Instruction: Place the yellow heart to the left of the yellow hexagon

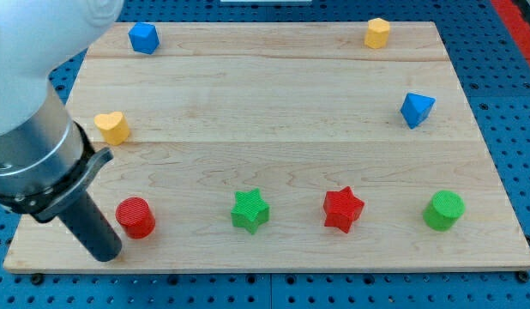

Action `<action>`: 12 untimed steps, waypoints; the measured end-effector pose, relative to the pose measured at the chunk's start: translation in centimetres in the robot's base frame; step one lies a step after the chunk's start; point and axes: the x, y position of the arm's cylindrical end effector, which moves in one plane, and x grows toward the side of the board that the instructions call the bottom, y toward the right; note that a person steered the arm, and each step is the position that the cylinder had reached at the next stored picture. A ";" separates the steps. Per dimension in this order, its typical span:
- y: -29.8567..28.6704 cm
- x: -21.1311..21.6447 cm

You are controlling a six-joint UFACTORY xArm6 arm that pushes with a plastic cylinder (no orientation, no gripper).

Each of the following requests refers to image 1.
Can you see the blue cube block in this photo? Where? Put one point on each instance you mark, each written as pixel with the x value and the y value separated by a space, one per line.
pixel 144 38

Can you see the red cylinder block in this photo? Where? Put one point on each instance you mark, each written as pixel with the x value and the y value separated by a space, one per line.
pixel 135 217

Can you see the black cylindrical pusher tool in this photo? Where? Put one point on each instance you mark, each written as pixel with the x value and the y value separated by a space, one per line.
pixel 87 223

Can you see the yellow heart block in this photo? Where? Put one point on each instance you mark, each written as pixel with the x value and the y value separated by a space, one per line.
pixel 113 127

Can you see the green cylinder block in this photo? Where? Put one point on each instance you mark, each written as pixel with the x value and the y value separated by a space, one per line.
pixel 443 210

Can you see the wooden board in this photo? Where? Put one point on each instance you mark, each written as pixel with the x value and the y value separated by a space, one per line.
pixel 296 110

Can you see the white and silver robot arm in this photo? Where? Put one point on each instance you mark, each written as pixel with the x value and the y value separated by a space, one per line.
pixel 46 160

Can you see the yellow hexagon block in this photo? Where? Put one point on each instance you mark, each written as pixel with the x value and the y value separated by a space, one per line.
pixel 377 33

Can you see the red star block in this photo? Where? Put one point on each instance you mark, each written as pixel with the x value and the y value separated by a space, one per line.
pixel 342 208

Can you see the blue triangle block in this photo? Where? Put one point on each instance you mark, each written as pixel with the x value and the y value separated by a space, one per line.
pixel 416 108

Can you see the green star block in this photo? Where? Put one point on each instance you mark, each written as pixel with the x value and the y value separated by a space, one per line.
pixel 250 211

